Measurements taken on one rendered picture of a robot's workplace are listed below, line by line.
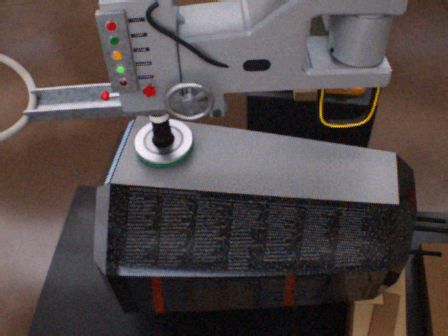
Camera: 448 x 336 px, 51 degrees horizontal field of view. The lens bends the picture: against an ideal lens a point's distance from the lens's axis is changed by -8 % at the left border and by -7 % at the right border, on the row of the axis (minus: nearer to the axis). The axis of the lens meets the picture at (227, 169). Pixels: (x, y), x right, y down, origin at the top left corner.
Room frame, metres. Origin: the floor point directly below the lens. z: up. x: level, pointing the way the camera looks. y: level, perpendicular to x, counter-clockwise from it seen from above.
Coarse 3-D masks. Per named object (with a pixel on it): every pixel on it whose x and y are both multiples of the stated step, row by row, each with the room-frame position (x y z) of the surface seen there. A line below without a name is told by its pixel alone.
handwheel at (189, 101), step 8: (176, 88) 1.11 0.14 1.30; (192, 88) 1.17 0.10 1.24; (200, 88) 1.11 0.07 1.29; (208, 88) 1.12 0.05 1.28; (168, 96) 1.10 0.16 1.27; (176, 96) 1.11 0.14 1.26; (184, 96) 1.12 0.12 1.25; (192, 96) 1.12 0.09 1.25; (200, 96) 1.11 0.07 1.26; (208, 96) 1.11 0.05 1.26; (168, 104) 1.10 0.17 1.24; (184, 104) 1.10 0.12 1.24; (192, 104) 1.10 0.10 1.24; (208, 104) 1.11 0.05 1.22; (176, 112) 1.11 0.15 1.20; (192, 112) 1.11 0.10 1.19; (200, 112) 1.12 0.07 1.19; (208, 112) 1.11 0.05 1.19
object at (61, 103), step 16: (48, 96) 1.30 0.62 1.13; (64, 96) 1.31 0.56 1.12; (80, 96) 1.31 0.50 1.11; (96, 96) 1.30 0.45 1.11; (32, 112) 1.19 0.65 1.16; (48, 112) 1.20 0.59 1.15; (64, 112) 1.20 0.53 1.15; (80, 112) 1.20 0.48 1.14; (96, 112) 1.20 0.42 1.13; (112, 112) 1.20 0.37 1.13; (128, 112) 1.20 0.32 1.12; (144, 112) 1.20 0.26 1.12; (160, 112) 1.21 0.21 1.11
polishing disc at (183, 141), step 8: (176, 120) 1.36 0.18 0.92; (144, 128) 1.33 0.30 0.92; (176, 128) 1.32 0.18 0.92; (184, 128) 1.32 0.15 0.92; (136, 136) 1.29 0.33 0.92; (144, 136) 1.29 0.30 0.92; (152, 136) 1.28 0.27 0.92; (176, 136) 1.28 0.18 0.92; (184, 136) 1.28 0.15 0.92; (192, 136) 1.28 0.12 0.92; (136, 144) 1.25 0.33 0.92; (144, 144) 1.25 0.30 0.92; (152, 144) 1.24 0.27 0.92; (176, 144) 1.24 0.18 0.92; (184, 144) 1.24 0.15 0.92; (144, 152) 1.21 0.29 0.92; (152, 152) 1.21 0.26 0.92; (160, 152) 1.20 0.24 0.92; (168, 152) 1.20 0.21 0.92; (176, 152) 1.20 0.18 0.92; (184, 152) 1.20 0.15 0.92; (152, 160) 1.17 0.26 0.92; (160, 160) 1.17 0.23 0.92; (168, 160) 1.16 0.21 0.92
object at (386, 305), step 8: (384, 296) 0.90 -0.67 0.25; (392, 296) 0.89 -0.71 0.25; (400, 296) 0.89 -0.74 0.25; (368, 304) 0.87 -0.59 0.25; (376, 304) 0.86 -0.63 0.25; (384, 304) 0.86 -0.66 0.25; (392, 304) 0.85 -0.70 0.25; (376, 312) 0.82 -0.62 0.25; (384, 312) 0.82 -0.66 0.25; (392, 312) 0.82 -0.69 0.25; (376, 320) 0.79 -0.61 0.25; (384, 320) 0.78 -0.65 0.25; (392, 320) 0.78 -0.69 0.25; (376, 328) 0.75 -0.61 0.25; (384, 328) 0.74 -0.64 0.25; (392, 328) 0.74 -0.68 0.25
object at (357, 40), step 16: (336, 16) 1.25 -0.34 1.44; (352, 16) 1.21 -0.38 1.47; (368, 16) 1.20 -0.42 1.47; (384, 16) 1.21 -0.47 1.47; (336, 32) 1.24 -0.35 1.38; (352, 32) 1.20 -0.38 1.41; (368, 32) 1.19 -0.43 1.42; (384, 32) 1.20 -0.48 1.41; (336, 48) 1.23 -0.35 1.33; (352, 48) 1.20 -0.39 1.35; (368, 48) 1.19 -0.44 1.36; (384, 48) 1.22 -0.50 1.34; (352, 64) 1.19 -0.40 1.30; (368, 64) 1.19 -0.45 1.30
